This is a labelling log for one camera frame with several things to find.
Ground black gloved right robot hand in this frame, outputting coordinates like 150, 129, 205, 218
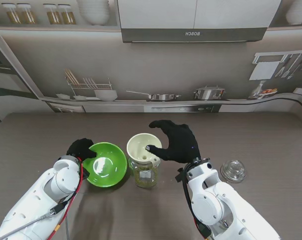
145, 119, 201, 165

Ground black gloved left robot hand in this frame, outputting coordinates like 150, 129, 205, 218
66, 137, 97, 164

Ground green plastic bowl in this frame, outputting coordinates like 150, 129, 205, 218
82, 142, 128, 189

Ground cream plastic funnel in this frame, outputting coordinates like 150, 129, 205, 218
126, 133, 163, 167

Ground mung beans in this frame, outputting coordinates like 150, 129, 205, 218
132, 165, 158, 188

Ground clear glass jar lid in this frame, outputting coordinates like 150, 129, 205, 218
220, 159, 247, 184

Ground clear glass jar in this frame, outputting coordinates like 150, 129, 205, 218
128, 157, 161, 189

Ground printed kitchen backdrop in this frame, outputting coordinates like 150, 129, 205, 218
0, 0, 302, 123

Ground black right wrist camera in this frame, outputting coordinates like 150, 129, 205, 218
175, 167, 186, 183

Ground red left arm cable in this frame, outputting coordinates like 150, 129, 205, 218
47, 156, 84, 240

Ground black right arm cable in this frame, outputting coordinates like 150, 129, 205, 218
182, 163, 211, 240

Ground grey braided cable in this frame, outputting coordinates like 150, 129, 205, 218
0, 207, 71, 240

